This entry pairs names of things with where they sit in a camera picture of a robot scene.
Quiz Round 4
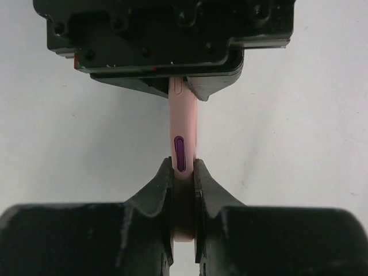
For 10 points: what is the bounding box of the pink phone case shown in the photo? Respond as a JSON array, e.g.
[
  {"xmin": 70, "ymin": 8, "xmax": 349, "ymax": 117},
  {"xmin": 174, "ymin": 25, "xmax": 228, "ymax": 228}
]
[{"xmin": 168, "ymin": 77, "xmax": 198, "ymax": 243}]

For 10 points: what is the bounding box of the purple phone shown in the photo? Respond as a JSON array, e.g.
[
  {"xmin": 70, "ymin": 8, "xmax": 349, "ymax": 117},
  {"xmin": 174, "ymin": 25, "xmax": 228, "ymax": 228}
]
[{"xmin": 174, "ymin": 136, "xmax": 186, "ymax": 173}]

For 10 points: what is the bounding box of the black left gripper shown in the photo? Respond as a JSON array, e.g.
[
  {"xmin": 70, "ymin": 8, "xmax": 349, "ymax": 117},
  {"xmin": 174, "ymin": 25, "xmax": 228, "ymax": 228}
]
[{"xmin": 33, "ymin": 0, "xmax": 295, "ymax": 101}]

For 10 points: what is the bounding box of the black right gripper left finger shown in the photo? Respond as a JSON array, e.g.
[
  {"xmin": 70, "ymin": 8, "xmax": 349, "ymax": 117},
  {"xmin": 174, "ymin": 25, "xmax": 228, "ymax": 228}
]
[{"xmin": 1, "ymin": 158, "xmax": 173, "ymax": 275}]

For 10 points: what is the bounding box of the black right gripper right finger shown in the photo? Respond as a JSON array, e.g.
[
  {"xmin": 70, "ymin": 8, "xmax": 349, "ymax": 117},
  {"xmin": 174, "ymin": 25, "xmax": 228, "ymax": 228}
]
[{"xmin": 194, "ymin": 159, "xmax": 367, "ymax": 275}]

